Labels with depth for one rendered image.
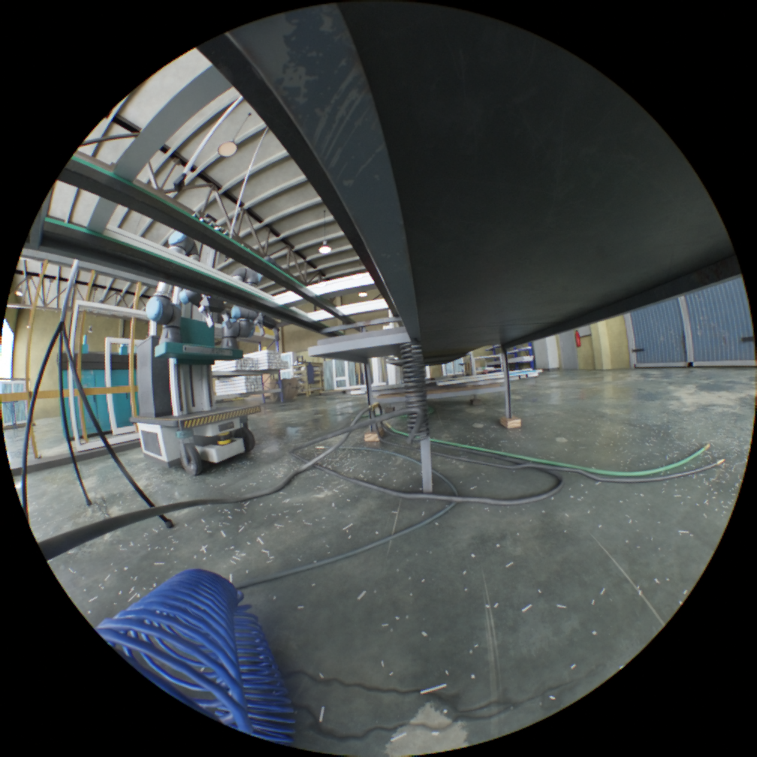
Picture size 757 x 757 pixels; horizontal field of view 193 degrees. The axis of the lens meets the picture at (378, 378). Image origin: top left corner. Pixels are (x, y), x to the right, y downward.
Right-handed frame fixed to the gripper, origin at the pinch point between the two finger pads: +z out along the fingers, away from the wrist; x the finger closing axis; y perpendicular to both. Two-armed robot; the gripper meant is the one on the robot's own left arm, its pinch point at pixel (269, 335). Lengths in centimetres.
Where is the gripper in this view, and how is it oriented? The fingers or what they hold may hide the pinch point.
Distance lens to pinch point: 141.8
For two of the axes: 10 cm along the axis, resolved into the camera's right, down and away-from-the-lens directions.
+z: 4.4, 8.7, -2.3
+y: 8.4, -4.8, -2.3
